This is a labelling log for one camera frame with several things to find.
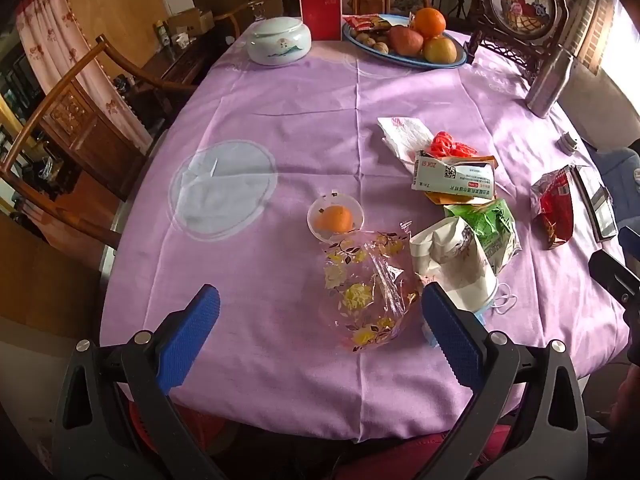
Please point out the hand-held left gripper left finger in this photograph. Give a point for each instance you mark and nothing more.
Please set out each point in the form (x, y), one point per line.
(192, 340)

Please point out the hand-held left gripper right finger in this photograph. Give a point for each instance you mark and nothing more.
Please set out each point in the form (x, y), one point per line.
(452, 335)

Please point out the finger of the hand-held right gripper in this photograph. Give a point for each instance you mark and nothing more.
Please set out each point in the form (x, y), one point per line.
(615, 275)
(632, 242)

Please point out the red snack bag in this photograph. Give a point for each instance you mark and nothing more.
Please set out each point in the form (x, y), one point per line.
(555, 210)

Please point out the floral clear plastic bag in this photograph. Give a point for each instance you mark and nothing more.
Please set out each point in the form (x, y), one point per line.
(360, 285)

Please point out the white tissue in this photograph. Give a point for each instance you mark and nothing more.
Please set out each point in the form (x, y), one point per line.
(402, 137)

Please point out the person's right forearm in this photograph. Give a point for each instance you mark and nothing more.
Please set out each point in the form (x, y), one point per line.
(630, 395)

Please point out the dark flat box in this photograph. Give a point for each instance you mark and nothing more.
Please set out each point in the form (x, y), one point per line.
(597, 200)

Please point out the blue grey cloth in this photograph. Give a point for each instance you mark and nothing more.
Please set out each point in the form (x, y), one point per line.
(620, 175)

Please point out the white printed paper bag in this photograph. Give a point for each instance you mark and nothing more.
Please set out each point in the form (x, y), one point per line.
(460, 260)

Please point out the green packet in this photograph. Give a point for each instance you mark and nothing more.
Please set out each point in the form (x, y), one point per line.
(495, 230)

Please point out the steel bottle cap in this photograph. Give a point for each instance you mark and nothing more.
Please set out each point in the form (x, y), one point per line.
(569, 142)

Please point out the white medicine box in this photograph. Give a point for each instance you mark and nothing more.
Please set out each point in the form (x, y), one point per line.
(450, 175)

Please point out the small dish with orange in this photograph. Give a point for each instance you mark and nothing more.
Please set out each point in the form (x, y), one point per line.
(335, 217)

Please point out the steel bottle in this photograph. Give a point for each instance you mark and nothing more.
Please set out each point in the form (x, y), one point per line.
(547, 85)

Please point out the red plastic mesh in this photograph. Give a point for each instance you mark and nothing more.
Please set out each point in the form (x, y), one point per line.
(450, 145)

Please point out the purple tablecloth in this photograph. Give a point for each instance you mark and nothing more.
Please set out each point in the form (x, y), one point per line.
(300, 125)

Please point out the wooden armchair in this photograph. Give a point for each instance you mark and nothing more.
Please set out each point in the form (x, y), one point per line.
(75, 120)

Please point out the framed basket picture stand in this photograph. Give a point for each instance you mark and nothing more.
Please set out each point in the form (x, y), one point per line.
(517, 5)

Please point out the yellow apple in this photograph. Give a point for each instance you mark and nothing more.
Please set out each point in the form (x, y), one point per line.
(440, 50)

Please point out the dark wooden cabinet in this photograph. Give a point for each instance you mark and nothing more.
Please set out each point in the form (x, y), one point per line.
(185, 65)

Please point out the walnut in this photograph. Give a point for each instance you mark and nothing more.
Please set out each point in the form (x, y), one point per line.
(365, 39)
(381, 48)

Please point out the reddish apple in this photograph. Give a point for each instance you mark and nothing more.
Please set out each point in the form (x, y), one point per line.
(405, 41)

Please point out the orange fruit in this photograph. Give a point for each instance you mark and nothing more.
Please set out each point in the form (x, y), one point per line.
(429, 22)

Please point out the blue oval plate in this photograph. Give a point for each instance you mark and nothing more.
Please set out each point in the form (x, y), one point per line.
(360, 46)

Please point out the green bottle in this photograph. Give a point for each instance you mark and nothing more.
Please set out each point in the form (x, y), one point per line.
(160, 31)

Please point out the white ceramic lidded bowl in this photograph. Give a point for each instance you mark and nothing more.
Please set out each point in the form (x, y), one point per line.
(277, 40)

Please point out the small cardboard box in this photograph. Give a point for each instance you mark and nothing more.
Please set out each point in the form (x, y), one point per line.
(192, 22)

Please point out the pink curtain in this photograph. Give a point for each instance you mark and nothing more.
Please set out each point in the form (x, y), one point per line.
(75, 45)

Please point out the red snack packet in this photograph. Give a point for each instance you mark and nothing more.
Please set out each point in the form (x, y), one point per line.
(367, 23)

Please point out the red box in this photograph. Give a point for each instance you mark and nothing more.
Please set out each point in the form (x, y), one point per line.
(320, 15)

